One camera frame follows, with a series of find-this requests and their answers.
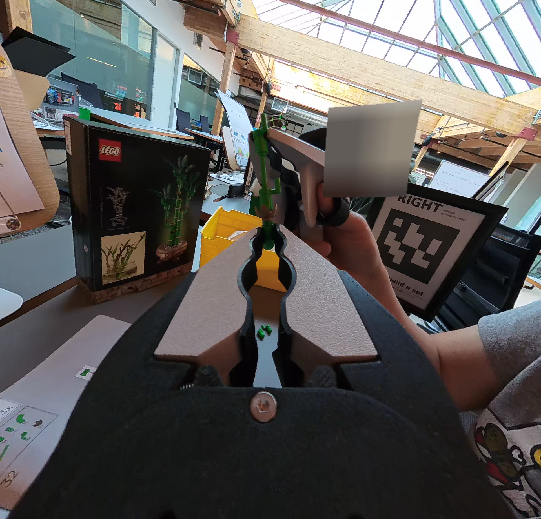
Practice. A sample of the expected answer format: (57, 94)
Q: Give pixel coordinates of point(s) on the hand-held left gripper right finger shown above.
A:
(325, 316)

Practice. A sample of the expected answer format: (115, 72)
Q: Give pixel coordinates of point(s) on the white poster sheet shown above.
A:
(236, 126)

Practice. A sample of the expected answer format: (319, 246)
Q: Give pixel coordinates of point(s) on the whiteboard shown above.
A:
(458, 179)

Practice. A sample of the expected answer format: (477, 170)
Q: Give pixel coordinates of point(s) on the person's right hand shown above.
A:
(351, 244)

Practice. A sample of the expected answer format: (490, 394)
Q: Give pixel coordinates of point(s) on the green cup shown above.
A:
(85, 113)

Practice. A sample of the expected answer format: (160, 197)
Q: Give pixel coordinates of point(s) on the wooden office desk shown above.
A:
(139, 124)

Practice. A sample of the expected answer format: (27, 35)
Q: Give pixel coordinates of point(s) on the yellow plastic bin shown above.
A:
(219, 231)

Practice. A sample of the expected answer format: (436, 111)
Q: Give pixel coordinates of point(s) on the white board stand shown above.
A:
(8, 303)

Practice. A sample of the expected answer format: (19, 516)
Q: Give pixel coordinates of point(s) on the white instruction sheet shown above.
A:
(12, 181)

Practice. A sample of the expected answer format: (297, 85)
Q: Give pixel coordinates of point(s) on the lego instruction booklet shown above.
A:
(55, 358)

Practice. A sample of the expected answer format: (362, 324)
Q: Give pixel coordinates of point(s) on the window air conditioner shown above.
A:
(279, 105)

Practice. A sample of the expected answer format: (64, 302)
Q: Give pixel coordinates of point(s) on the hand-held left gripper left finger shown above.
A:
(207, 316)

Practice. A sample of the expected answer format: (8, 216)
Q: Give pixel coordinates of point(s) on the person's right forearm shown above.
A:
(448, 358)

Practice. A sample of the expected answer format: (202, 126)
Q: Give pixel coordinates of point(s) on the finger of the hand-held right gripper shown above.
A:
(296, 147)
(253, 147)

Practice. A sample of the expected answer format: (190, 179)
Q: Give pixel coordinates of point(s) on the instruction poster on board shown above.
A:
(38, 155)

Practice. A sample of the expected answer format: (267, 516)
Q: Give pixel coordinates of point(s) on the white printed leaflet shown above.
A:
(239, 235)

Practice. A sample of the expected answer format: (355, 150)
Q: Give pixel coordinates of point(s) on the black framed marker sign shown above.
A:
(422, 248)

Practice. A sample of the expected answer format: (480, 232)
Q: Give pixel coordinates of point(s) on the green lego bamboo stalk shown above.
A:
(265, 176)

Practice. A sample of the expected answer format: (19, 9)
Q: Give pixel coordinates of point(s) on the black lego set box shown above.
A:
(126, 189)

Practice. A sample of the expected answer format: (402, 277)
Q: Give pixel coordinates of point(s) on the black angled panel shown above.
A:
(38, 52)

